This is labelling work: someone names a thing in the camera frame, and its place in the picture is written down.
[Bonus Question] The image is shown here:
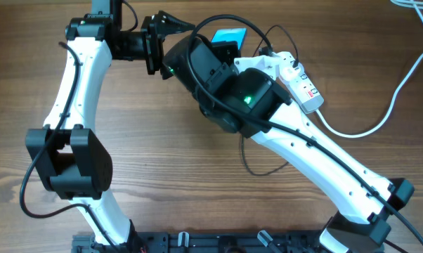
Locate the white power extension strip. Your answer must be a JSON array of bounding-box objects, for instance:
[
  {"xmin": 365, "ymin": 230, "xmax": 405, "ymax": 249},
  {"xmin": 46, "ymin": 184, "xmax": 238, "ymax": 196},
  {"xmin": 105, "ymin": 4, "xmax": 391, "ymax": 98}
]
[{"xmin": 285, "ymin": 74, "xmax": 324, "ymax": 114}]

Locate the white USB charger plug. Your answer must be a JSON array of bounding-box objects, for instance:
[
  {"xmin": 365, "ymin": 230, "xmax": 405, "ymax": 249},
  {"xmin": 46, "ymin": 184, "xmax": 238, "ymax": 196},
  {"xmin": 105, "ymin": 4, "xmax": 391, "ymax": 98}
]
[{"xmin": 275, "ymin": 51, "xmax": 302, "ymax": 85}]

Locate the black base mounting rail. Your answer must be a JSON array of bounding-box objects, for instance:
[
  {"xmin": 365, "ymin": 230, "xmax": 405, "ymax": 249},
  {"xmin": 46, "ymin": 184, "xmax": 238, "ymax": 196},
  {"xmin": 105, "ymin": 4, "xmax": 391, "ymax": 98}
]
[{"xmin": 71, "ymin": 230, "xmax": 339, "ymax": 253}]

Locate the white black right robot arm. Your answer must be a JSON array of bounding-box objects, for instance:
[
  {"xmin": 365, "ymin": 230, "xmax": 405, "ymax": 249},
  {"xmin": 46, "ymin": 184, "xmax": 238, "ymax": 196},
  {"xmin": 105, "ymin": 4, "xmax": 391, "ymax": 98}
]
[{"xmin": 163, "ymin": 37, "xmax": 414, "ymax": 252}]

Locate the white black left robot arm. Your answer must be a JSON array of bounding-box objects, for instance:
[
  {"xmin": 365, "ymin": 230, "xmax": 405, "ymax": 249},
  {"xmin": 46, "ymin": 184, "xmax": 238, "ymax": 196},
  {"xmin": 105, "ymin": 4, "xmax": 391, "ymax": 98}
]
[{"xmin": 25, "ymin": 1, "xmax": 193, "ymax": 252}]

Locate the blue screen Galaxy smartphone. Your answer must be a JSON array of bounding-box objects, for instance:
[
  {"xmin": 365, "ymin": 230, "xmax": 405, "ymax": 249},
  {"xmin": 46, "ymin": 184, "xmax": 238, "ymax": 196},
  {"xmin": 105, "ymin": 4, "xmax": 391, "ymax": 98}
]
[{"xmin": 211, "ymin": 28, "xmax": 247, "ymax": 49}]

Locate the black USB charging cable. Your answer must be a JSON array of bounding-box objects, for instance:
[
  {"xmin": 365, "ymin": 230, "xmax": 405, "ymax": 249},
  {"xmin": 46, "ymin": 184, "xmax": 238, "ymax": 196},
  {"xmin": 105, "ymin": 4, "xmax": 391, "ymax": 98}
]
[{"xmin": 240, "ymin": 24, "xmax": 300, "ymax": 177}]

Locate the white power strip cord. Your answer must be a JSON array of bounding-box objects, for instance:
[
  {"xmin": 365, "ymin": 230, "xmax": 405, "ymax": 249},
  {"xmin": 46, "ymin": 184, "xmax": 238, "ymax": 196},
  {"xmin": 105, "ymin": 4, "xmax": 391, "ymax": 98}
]
[{"xmin": 315, "ymin": 0, "xmax": 423, "ymax": 139}]

